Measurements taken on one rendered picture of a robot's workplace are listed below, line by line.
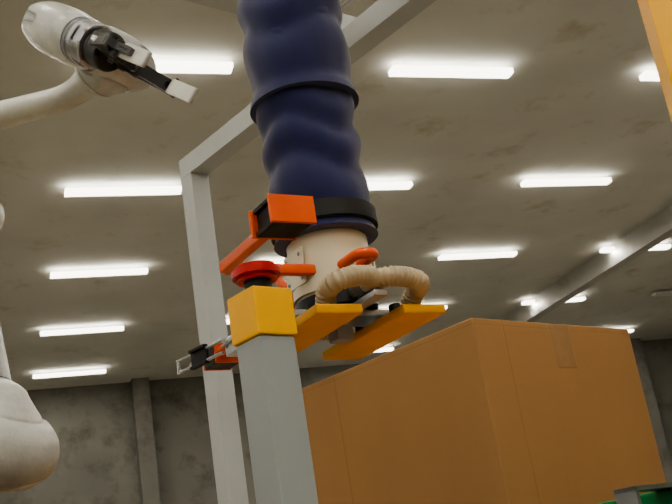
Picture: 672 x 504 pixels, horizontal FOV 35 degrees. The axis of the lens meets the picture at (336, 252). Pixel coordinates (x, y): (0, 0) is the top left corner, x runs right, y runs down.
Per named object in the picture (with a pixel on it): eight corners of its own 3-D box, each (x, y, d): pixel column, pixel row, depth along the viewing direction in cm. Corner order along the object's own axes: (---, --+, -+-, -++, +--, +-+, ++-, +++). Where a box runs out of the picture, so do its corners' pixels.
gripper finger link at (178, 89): (164, 91, 194) (167, 93, 194) (189, 102, 190) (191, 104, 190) (172, 77, 194) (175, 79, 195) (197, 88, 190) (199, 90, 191)
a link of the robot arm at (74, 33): (52, 48, 196) (70, 57, 193) (76, 7, 197) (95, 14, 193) (84, 71, 204) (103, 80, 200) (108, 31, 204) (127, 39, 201)
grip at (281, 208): (317, 222, 177) (313, 195, 179) (271, 220, 173) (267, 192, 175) (295, 240, 184) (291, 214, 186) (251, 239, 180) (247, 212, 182)
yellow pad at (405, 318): (447, 313, 206) (442, 288, 208) (404, 313, 201) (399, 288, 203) (361, 359, 233) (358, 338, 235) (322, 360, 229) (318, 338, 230)
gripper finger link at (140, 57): (128, 43, 184) (125, 41, 183) (153, 53, 179) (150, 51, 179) (119, 58, 183) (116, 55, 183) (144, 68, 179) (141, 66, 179)
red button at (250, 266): (293, 287, 148) (289, 260, 149) (251, 284, 144) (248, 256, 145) (265, 302, 153) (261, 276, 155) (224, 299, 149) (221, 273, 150)
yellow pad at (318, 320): (364, 313, 197) (359, 287, 198) (317, 313, 192) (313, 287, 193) (285, 361, 224) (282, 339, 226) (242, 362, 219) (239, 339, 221)
